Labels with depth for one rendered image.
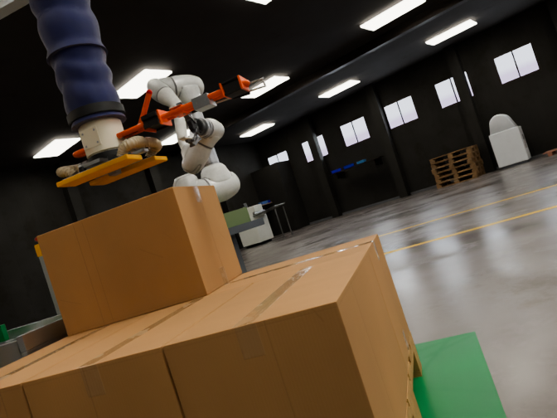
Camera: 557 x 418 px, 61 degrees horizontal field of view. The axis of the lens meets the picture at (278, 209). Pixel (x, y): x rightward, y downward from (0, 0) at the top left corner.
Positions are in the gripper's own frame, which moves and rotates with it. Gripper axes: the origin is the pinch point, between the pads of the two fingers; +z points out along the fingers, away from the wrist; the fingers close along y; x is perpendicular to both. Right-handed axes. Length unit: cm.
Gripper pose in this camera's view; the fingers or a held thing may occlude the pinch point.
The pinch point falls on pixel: (177, 123)
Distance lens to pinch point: 205.2
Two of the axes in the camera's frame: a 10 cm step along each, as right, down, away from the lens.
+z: -2.8, 0.8, -9.6
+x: -9.1, 3.0, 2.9
